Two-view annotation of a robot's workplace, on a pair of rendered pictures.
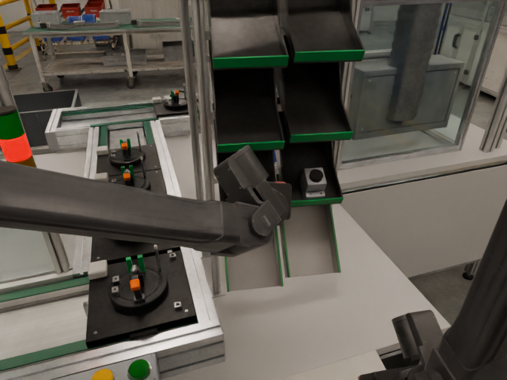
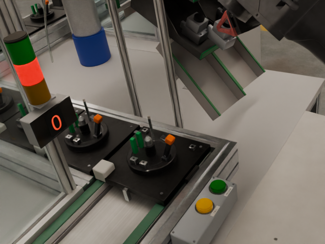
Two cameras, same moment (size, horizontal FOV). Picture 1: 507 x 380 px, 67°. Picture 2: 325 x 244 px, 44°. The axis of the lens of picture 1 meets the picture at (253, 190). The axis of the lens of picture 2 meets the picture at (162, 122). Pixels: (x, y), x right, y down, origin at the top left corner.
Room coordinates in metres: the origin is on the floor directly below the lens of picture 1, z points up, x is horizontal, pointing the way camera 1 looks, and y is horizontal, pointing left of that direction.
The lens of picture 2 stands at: (-0.09, 0.70, 1.69)
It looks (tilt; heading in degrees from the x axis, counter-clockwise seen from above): 35 degrees down; 328
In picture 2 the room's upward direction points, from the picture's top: 11 degrees counter-clockwise
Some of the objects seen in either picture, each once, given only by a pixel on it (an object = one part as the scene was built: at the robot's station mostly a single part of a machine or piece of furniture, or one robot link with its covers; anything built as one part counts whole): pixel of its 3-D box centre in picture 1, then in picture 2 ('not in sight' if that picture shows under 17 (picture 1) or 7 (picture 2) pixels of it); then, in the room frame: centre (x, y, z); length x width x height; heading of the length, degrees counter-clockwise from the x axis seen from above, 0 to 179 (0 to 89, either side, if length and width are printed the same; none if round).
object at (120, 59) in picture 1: (125, 57); not in sight; (5.88, 1.90, 0.36); 0.60 x 0.40 x 0.15; 102
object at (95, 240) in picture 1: (131, 218); (83, 126); (0.92, 0.36, 1.01); 0.24 x 0.24 x 0.13; 18
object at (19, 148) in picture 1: (15, 146); (28, 70); (0.73, 0.50, 1.33); 0.05 x 0.05 x 0.05
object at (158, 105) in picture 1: (176, 97); not in sight; (2.04, 0.42, 1.01); 0.24 x 0.24 x 0.13; 18
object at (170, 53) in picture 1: (182, 50); not in sight; (6.21, 1.10, 0.40); 0.61 x 0.41 x 0.22; 100
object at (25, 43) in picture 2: (7, 124); (20, 49); (0.73, 0.50, 1.38); 0.05 x 0.05 x 0.05
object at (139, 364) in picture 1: (139, 370); (218, 187); (0.47, 0.23, 0.96); 0.04 x 0.04 x 0.02
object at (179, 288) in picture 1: (139, 292); (153, 161); (0.68, 0.28, 0.96); 0.24 x 0.24 x 0.02; 18
